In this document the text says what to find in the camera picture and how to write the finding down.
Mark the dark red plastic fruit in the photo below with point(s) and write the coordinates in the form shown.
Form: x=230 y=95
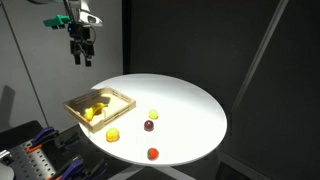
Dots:
x=148 y=125

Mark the purple clamp with orange tip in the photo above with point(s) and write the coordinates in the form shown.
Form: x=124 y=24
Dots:
x=43 y=135

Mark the grey diagonal pole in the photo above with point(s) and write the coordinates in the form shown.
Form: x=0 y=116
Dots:
x=262 y=46

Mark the black spring clamp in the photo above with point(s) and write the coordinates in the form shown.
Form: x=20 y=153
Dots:
x=68 y=140
x=96 y=170

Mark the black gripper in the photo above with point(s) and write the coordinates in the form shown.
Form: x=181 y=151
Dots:
x=81 y=36

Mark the perforated metal board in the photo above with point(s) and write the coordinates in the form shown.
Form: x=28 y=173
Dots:
x=28 y=163

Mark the yellow plastic banana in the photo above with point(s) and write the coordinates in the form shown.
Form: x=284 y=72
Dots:
x=93 y=111

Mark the orange plastic fruit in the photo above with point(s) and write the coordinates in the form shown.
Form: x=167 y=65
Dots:
x=112 y=135

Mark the small yellow plastic fruit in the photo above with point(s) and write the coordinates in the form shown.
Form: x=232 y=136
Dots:
x=153 y=114

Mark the red plastic strawberry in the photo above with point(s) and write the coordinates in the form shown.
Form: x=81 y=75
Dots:
x=153 y=154

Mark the teal camera mount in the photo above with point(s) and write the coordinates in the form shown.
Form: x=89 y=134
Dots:
x=58 y=20

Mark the white table pedestal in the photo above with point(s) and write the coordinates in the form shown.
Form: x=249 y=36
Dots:
x=173 y=172

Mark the wooden slatted crate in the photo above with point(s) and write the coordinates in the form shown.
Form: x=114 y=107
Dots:
x=100 y=125

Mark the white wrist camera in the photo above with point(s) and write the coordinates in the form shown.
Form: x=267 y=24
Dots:
x=93 y=20

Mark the large purple spring clamp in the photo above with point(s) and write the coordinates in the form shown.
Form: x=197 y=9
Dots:
x=71 y=166

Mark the thin dark rod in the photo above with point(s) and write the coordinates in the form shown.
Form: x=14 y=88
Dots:
x=25 y=66

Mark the grey metal object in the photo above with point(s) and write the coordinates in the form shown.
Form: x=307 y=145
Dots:
x=5 y=166

